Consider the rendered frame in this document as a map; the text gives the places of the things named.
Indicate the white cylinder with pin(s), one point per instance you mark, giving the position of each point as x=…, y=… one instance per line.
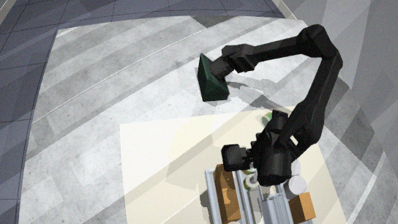
x=296, y=167
x=294, y=186

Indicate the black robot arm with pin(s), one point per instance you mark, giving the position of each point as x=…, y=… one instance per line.
x=306, y=121

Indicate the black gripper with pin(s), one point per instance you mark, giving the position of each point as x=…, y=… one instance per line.
x=235, y=158

